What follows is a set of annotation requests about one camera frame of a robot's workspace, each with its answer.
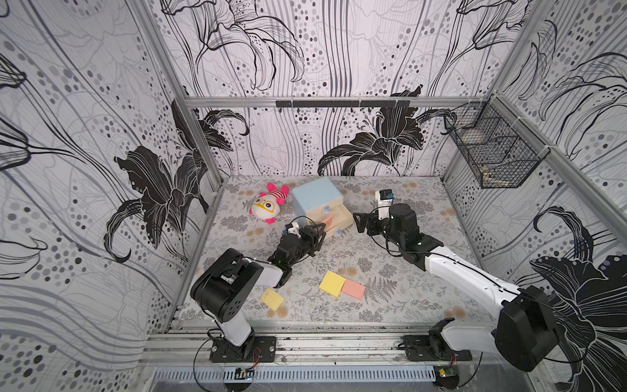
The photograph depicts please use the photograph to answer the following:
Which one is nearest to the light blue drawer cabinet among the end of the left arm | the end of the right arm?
the end of the left arm

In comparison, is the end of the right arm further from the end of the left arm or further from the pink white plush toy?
the pink white plush toy

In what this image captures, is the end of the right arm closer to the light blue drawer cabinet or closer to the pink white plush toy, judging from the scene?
the light blue drawer cabinet

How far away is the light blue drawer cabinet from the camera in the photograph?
92cm

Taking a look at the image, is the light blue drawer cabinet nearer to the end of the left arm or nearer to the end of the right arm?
the end of the left arm

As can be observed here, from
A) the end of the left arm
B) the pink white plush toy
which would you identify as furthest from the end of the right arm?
the pink white plush toy
